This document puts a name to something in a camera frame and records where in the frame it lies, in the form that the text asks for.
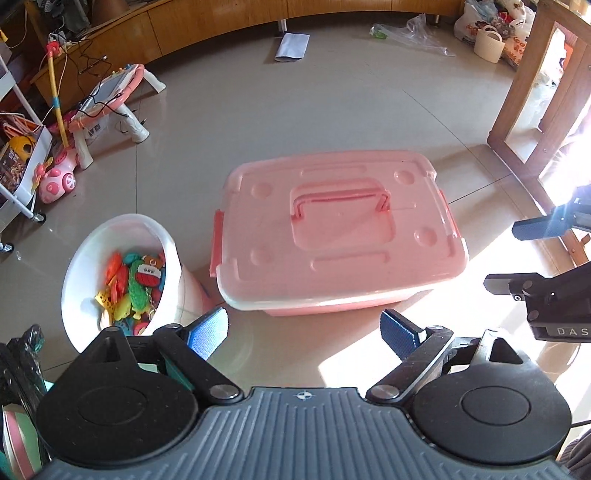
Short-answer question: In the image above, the white plastic bucket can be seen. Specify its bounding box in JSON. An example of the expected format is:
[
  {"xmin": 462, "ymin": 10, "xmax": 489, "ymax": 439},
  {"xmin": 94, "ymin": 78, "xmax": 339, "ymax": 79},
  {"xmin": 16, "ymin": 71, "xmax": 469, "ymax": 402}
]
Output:
[{"xmin": 61, "ymin": 214, "xmax": 213, "ymax": 352}]

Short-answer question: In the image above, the orange crab toy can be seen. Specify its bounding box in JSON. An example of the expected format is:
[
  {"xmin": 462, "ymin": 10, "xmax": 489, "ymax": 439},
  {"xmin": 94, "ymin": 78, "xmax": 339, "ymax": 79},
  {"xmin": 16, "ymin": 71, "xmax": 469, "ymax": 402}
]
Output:
[{"xmin": 105, "ymin": 251, "xmax": 128, "ymax": 303}]

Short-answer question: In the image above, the pink storage box lid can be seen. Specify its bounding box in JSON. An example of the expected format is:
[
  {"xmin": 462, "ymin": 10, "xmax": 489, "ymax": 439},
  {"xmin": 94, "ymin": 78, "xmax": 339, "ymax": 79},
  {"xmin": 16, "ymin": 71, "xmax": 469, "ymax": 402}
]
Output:
[{"xmin": 211, "ymin": 150, "xmax": 469, "ymax": 315}]

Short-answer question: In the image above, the pink plastic storage box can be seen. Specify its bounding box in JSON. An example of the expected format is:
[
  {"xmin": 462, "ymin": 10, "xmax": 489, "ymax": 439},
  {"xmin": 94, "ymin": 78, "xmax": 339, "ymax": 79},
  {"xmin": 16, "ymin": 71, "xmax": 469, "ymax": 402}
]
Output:
[{"xmin": 211, "ymin": 187, "xmax": 468, "ymax": 316}]

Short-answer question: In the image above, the black plastic bag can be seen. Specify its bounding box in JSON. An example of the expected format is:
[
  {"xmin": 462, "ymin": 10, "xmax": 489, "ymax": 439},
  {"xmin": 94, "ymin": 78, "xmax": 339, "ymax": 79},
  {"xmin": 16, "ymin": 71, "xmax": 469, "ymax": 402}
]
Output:
[{"xmin": 1, "ymin": 324, "xmax": 47, "ymax": 411}]

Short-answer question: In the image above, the beige small basket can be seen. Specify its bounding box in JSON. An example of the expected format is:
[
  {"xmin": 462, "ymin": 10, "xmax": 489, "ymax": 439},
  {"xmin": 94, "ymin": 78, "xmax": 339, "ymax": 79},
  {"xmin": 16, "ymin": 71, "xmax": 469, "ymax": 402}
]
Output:
[{"xmin": 474, "ymin": 25, "xmax": 505, "ymax": 64}]

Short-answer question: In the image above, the pink toy car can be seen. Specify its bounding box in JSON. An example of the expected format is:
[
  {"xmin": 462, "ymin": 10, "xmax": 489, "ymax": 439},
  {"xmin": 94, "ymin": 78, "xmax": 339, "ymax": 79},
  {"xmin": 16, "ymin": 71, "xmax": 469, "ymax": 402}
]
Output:
[{"xmin": 32, "ymin": 147, "xmax": 78, "ymax": 205}]

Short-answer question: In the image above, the clear plastic bag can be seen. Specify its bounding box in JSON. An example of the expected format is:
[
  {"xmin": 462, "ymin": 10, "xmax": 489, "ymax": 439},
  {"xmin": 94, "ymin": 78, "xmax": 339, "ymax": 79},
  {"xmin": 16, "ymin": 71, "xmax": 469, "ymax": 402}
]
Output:
[{"xmin": 370, "ymin": 14, "xmax": 455, "ymax": 57}]

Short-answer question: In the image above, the pink kids drawing table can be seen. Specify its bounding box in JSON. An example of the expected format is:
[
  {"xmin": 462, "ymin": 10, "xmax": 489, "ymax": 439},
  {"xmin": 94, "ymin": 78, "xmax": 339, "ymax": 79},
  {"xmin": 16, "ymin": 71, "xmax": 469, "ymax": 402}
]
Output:
[{"xmin": 68, "ymin": 64, "xmax": 166, "ymax": 170}]

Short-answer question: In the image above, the white rolling cart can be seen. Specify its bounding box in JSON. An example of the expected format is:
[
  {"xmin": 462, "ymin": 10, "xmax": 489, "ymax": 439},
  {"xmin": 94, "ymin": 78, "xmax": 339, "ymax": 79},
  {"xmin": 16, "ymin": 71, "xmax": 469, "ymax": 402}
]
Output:
[{"xmin": 0, "ymin": 60, "xmax": 53, "ymax": 232}]

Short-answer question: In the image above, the wooden tv cabinet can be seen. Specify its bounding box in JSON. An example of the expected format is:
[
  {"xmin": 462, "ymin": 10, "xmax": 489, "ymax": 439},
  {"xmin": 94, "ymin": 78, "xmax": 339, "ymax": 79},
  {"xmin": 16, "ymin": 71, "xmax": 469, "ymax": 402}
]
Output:
[{"xmin": 54, "ymin": 0, "xmax": 463, "ymax": 111}]

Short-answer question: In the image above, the white paper on floor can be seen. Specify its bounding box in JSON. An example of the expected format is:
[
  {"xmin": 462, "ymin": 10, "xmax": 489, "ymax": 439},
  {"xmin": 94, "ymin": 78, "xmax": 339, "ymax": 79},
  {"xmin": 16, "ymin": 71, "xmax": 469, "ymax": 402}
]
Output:
[{"xmin": 274, "ymin": 32, "xmax": 310, "ymax": 62}]

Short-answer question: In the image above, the yellow toy microphone stand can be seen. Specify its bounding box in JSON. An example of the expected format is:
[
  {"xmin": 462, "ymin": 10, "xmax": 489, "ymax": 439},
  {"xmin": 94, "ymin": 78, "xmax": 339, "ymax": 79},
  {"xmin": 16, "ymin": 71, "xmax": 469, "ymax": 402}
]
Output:
[{"xmin": 46, "ymin": 41, "xmax": 70, "ymax": 150}]

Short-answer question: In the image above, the red bear keychain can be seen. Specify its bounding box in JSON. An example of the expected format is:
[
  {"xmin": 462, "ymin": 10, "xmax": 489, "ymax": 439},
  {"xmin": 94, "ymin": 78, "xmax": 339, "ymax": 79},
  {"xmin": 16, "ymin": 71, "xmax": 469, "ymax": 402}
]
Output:
[{"xmin": 134, "ymin": 255, "xmax": 164, "ymax": 288}]

